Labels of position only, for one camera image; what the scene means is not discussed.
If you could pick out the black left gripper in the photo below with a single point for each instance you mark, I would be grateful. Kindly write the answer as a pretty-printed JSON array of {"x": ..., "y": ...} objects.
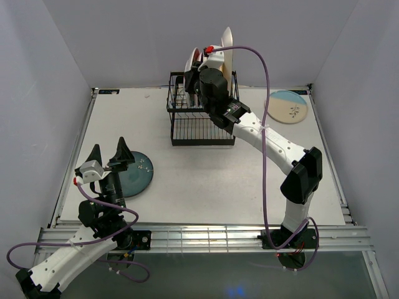
[{"x": 123, "y": 155}]

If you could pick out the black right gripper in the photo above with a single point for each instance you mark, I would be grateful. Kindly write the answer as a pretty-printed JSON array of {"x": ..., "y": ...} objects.
[{"x": 191, "y": 76}]

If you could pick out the red plate blue flower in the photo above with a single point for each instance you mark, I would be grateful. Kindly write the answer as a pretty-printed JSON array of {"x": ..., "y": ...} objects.
[{"x": 191, "y": 59}]

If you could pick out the dark teal round plate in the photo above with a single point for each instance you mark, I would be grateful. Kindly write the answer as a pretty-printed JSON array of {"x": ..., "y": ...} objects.
[{"x": 138, "y": 175}]

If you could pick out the cream plate blue top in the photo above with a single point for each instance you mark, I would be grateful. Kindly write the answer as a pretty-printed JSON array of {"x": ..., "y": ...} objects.
[{"x": 287, "y": 107}]

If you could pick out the white plate green red rim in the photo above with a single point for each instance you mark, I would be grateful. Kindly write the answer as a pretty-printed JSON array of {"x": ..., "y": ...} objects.
[{"x": 191, "y": 100}]

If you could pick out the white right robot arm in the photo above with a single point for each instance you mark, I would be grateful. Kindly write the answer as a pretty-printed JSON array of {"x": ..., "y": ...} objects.
[{"x": 302, "y": 167}]

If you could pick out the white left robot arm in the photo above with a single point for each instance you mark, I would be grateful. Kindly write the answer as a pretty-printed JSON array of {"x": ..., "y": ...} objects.
[{"x": 103, "y": 226}]

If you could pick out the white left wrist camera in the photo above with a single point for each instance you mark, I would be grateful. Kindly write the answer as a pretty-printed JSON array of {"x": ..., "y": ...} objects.
[{"x": 89, "y": 172}]

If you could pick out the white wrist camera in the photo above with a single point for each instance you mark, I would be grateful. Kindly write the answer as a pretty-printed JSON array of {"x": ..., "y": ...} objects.
[
  {"x": 212, "y": 58},
  {"x": 89, "y": 172}
]

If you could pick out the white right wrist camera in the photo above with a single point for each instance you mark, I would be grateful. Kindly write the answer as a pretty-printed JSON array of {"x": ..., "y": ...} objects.
[{"x": 212, "y": 58}]

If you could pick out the black wire dish rack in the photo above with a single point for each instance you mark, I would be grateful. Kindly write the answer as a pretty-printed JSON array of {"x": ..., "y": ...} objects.
[{"x": 191, "y": 126}]

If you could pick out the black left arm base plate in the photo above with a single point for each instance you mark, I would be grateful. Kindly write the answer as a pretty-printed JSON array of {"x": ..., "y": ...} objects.
[{"x": 140, "y": 240}]

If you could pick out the aluminium front frame rail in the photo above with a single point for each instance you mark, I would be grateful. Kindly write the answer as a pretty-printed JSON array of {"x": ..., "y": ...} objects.
[{"x": 202, "y": 239}]

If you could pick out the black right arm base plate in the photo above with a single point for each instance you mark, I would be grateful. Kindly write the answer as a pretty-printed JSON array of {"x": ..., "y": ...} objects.
[{"x": 305, "y": 239}]

